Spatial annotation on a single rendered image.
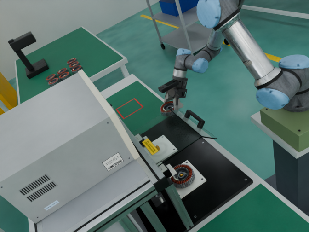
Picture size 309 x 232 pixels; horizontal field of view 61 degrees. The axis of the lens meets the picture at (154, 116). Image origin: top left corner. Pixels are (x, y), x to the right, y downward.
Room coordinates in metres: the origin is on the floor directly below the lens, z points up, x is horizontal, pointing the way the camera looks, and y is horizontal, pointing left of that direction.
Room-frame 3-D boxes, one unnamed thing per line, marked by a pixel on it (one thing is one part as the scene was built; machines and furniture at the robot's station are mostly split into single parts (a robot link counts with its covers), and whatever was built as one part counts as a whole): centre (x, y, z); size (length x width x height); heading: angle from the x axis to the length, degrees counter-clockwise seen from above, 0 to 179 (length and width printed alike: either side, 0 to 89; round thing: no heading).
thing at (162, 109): (1.24, -0.10, 0.82); 0.11 x 0.11 x 0.04
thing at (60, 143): (0.82, 0.34, 1.22); 0.44 x 0.39 x 0.20; 13
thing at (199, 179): (0.76, 0.00, 0.78); 0.15 x 0.15 x 0.01; 13
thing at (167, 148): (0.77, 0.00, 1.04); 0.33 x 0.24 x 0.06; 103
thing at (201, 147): (0.88, 0.04, 0.76); 0.64 x 0.47 x 0.02; 13
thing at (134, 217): (0.82, 0.27, 0.92); 0.66 x 0.01 x 0.30; 13
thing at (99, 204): (0.81, 0.34, 1.09); 0.68 x 0.44 x 0.05; 13
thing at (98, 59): (3.15, 0.77, 0.37); 1.85 x 1.10 x 0.75; 13
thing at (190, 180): (0.76, 0.00, 0.80); 0.11 x 0.11 x 0.04
